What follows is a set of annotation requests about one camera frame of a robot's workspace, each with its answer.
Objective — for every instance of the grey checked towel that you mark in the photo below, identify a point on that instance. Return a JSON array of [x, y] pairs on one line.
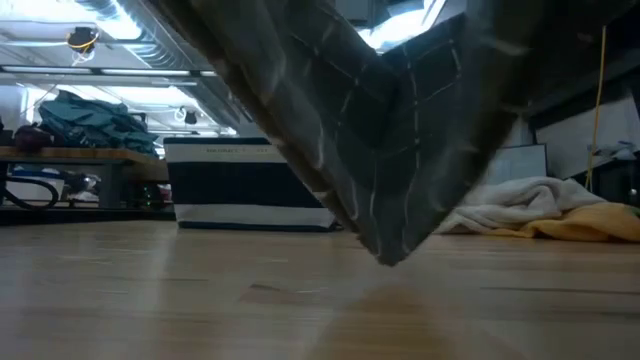
[[375, 150]]

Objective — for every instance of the white waffle towel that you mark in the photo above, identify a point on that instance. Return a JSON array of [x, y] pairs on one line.
[[520, 200]]

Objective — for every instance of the orange towel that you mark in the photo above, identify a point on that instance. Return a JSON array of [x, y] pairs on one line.
[[590, 222]]

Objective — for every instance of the navy blue fabric basket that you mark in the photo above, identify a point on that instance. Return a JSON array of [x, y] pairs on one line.
[[240, 185]]

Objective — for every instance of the white board panel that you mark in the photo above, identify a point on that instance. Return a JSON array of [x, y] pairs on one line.
[[520, 162]]

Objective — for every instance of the ceiling light strip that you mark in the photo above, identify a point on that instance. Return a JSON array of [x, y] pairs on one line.
[[145, 72]]

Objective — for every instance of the teal clothing pile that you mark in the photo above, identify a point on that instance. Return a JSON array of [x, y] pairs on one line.
[[90, 125]]

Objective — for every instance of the wooden workbench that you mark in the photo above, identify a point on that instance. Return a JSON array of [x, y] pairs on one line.
[[75, 154]]

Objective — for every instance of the black ceiling device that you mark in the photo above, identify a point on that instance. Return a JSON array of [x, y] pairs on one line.
[[82, 37]]

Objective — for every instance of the white storage container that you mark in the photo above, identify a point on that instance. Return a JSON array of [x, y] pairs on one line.
[[35, 190]]

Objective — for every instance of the dark maroon bag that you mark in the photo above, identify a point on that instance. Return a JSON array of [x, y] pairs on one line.
[[32, 137]]

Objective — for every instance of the dark grey side table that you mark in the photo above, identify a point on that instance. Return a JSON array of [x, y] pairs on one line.
[[615, 180]]

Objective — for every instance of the small black ceiling camera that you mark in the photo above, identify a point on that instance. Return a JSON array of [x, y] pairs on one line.
[[190, 118]]

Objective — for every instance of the silver ceiling duct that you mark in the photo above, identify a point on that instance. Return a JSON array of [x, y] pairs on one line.
[[150, 50]]

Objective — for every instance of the black aluminium table frame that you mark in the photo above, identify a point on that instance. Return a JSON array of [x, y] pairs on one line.
[[75, 215]]

